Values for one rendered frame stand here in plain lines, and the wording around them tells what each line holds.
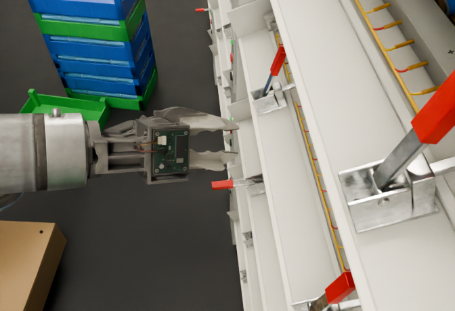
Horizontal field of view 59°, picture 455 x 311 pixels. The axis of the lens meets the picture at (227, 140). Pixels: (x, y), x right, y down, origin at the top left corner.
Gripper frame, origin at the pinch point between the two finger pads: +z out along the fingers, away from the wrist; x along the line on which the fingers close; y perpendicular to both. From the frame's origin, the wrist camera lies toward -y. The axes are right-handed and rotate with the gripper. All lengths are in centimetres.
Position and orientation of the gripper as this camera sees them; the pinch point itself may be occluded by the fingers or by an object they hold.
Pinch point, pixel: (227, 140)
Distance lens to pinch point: 59.7
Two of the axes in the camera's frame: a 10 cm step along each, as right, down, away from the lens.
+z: 9.0, -0.4, 4.3
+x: 0.4, -9.8, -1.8
